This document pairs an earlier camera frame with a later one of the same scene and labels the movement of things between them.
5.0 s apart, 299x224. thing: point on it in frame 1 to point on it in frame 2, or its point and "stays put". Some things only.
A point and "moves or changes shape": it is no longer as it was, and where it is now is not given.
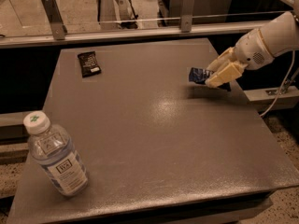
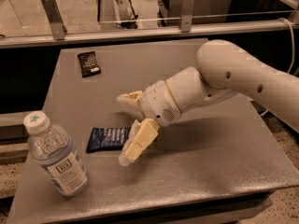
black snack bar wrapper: [89, 63] stays put
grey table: [157, 147] stays put
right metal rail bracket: [188, 7] stays put
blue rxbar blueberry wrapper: [199, 75] moves or changes shape
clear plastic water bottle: [53, 150] stays put
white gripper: [250, 53] to [157, 103]
